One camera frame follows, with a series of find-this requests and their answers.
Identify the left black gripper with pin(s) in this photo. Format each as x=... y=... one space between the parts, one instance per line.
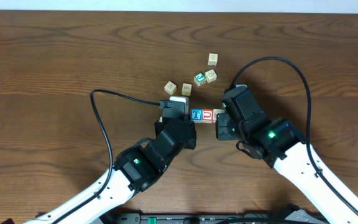
x=188 y=140

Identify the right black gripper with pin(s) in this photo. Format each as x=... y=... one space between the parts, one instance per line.
x=223 y=134

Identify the blue letter T block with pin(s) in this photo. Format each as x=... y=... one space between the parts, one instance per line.
x=196 y=115

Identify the plain wooden block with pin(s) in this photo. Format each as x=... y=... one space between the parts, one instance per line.
x=216 y=112
x=212 y=59

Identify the red letter U block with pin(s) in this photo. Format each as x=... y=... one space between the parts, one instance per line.
x=207 y=116

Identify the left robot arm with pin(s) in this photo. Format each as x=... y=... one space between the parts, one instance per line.
x=135 y=170

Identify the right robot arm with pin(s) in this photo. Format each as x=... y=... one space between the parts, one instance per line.
x=283 y=148

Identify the yellow tinted wooden block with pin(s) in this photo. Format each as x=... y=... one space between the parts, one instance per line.
x=186 y=89

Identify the wooden block left upper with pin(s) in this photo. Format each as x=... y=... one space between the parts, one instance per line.
x=170 y=88

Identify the green letter J block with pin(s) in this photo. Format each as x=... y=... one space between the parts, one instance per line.
x=199 y=79

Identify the wooden block beside green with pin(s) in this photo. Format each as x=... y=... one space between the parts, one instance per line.
x=210 y=75

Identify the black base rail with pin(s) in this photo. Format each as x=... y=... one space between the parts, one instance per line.
x=137 y=218

